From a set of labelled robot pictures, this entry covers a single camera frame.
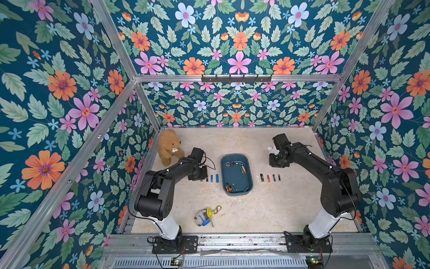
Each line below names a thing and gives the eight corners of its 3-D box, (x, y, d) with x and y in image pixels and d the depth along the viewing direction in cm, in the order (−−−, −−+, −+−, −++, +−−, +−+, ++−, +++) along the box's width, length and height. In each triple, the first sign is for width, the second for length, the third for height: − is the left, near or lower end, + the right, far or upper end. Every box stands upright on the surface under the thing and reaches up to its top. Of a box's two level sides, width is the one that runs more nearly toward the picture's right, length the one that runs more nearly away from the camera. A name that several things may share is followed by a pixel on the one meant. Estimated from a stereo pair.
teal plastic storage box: (220, 195, 90) (219, 192, 86) (221, 157, 106) (221, 153, 102) (253, 195, 89) (254, 192, 86) (249, 157, 106) (250, 153, 102)
